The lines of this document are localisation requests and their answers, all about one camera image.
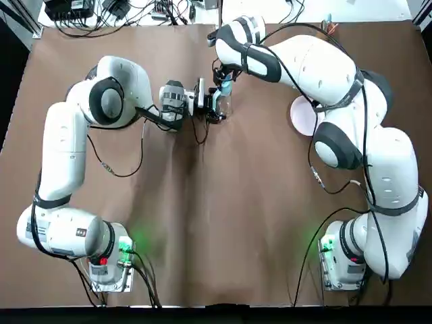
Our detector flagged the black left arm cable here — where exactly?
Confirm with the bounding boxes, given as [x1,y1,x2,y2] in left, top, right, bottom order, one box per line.
[86,103,210,178]

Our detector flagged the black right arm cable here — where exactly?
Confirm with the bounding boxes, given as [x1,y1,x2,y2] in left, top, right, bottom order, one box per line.
[259,22,394,306]

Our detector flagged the aluminium profile post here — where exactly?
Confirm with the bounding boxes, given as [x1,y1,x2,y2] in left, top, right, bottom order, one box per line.
[204,0,223,26]

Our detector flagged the black power adapter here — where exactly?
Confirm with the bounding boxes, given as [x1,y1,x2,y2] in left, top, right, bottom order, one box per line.
[103,0,131,16]

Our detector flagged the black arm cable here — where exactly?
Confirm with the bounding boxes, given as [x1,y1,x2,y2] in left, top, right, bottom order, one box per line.
[86,103,210,178]
[259,22,394,306]

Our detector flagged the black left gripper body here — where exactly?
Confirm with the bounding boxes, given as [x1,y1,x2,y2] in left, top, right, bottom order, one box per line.
[192,86,217,119]

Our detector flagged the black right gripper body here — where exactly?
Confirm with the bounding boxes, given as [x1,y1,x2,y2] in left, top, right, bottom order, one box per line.
[213,59,242,82]

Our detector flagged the black network switch box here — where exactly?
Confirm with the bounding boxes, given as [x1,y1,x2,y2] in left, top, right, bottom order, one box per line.
[43,0,95,20]

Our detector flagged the pale pink plate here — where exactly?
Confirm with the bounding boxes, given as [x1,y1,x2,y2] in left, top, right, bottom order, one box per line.
[290,96,321,138]

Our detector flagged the clear glass jar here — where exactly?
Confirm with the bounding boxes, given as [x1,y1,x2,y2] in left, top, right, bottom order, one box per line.
[215,92,235,118]

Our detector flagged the aluminium table edge rail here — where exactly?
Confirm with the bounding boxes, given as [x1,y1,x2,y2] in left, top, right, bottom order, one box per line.
[20,0,45,38]

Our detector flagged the black usb hub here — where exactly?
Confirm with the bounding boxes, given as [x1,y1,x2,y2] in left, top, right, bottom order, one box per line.
[151,3,173,20]

